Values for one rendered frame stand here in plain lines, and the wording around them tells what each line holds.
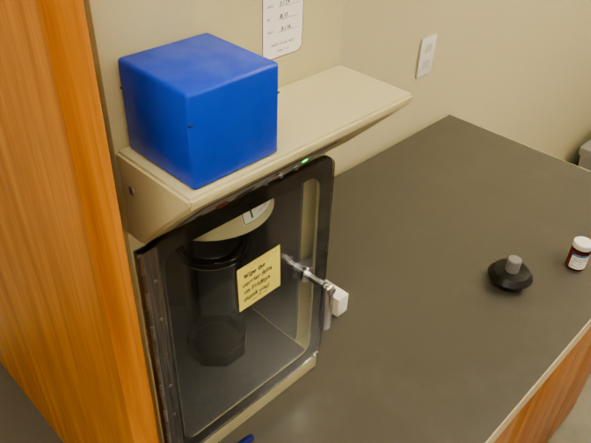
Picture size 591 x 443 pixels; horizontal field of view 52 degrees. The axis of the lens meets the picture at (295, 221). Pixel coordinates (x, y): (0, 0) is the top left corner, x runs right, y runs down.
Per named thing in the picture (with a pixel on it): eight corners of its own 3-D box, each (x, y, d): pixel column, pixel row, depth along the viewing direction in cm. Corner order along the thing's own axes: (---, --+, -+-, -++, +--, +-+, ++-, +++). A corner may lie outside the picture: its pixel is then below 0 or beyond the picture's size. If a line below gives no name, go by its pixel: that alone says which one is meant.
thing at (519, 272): (477, 281, 130) (484, 257, 126) (499, 262, 135) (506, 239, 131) (516, 304, 125) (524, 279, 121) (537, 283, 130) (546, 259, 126)
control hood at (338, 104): (126, 235, 63) (112, 150, 57) (334, 134, 82) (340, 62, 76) (194, 290, 57) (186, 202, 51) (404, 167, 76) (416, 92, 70)
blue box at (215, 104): (128, 148, 58) (115, 56, 52) (212, 116, 64) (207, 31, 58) (194, 192, 52) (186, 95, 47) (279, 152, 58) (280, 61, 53)
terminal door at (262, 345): (171, 461, 89) (138, 247, 65) (316, 350, 107) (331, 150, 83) (174, 464, 88) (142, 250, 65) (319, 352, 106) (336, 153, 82)
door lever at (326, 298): (310, 308, 97) (298, 316, 95) (312, 263, 91) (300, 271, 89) (335, 327, 94) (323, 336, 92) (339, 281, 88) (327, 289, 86)
